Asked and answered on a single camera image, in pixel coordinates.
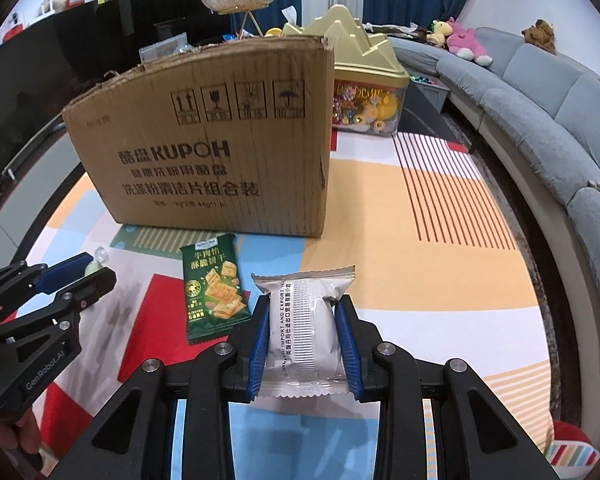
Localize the colourful patchwork mat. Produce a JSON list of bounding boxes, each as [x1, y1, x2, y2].
[[0, 132, 600, 480]]

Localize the brown cardboard box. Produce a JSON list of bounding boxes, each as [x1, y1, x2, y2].
[[62, 35, 336, 238]]

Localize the yellow plush toy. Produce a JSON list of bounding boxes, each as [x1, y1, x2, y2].
[[426, 19, 453, 48]]

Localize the person's left hand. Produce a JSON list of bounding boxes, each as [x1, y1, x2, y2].
[[0, 396, 46, 471]]

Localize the grey box of coloured candies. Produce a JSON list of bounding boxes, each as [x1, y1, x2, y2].
[[409, 74, 452, 111]]

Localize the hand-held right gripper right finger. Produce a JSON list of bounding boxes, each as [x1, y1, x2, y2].
[[332, 296, 556, 480]]

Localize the black piano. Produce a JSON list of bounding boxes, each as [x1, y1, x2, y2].
[[92, 0, 233, 71]]

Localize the dark green cracker packet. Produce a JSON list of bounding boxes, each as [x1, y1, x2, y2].
[[179, 234, 253, 346]]

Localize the gold mountain-shaped candy box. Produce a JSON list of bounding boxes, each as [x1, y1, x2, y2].
[[282, 4, 410, 136]]

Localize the pale green candy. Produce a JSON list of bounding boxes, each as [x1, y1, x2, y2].
[[82, 247, 110, 277]]

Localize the grey sofa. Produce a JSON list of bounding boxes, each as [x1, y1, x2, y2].
[[375, 25, 600, 281]]

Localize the grey television cabinet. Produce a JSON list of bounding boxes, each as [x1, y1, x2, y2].
[[0, 120, 86, 241]]

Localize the dark patterned cloth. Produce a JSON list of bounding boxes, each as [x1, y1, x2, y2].
[[367, 24, 431, 43]]

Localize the pink plush toy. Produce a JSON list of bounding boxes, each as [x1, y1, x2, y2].
[[445, 17, 493, 66]]

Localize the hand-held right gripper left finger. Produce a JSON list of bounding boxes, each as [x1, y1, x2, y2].
[[45, 296, 273, 480]]

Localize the brown teddy bear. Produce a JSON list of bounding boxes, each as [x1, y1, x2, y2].
[[522, 20, 557, 55]]

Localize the white silver snack packet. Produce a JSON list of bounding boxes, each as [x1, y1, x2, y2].
[[250, 265, 357, 400]]

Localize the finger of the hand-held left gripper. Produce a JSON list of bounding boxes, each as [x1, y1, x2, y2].
[[0, 267, 117, 341], [0, 254, 96, 311]]

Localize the black television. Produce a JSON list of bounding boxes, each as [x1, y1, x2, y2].
[[0, 15, 101, 201]]

